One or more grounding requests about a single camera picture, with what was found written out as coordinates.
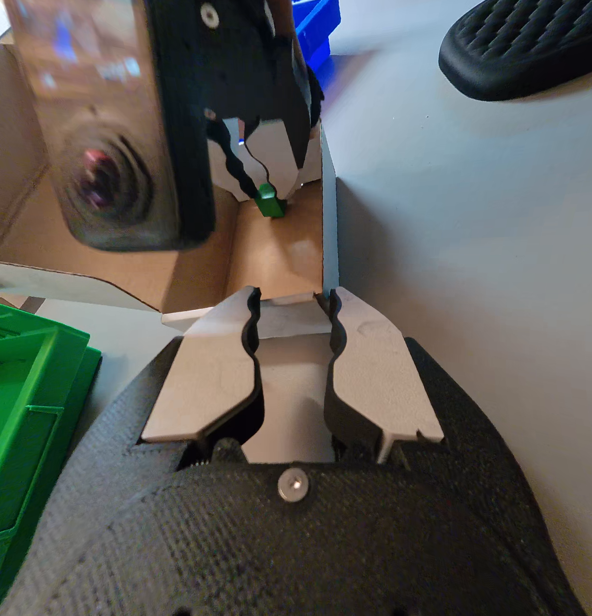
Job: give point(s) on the green wooden block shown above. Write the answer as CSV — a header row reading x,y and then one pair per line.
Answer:
x,y
269,202

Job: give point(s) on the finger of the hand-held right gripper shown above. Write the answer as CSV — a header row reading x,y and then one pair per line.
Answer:
x,y
221,175
279,159

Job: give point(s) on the white cardboard box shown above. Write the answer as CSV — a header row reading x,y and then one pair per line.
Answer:
x,y
276,250

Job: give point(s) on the green plastic bin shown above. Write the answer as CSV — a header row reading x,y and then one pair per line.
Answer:
x,y
26,409

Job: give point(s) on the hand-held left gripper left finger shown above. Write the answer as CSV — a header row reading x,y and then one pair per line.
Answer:
x,y
204,380

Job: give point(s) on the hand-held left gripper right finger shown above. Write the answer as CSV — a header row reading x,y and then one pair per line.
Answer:
x,y
382,375

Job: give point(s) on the black mesh-textured pad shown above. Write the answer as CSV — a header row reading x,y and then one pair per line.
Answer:
x,y
517,48

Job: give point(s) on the blue plastic bin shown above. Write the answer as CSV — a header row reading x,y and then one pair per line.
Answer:
x,y
320,24

